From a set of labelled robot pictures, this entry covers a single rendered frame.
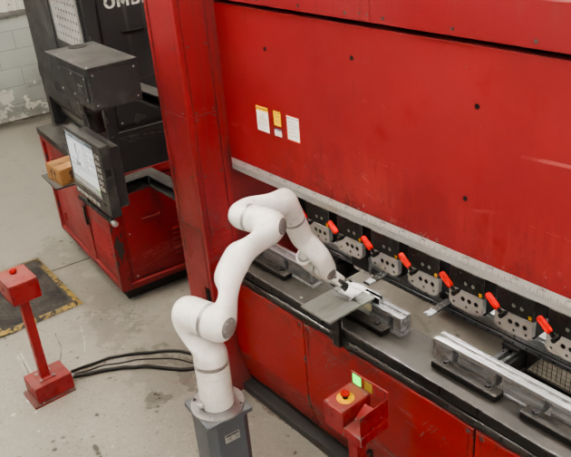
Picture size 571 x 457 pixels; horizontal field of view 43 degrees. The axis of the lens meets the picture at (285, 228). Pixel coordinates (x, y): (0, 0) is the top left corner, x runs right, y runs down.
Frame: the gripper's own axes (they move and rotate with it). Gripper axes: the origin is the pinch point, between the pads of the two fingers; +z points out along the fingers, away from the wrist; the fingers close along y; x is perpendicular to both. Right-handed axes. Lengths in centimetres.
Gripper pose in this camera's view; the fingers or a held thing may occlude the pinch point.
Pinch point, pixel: (339, 284)
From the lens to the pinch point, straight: 306.1
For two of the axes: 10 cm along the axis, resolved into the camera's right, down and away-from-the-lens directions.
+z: 4.9, 4.3, 7.6
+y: -7.3, -2.7, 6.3
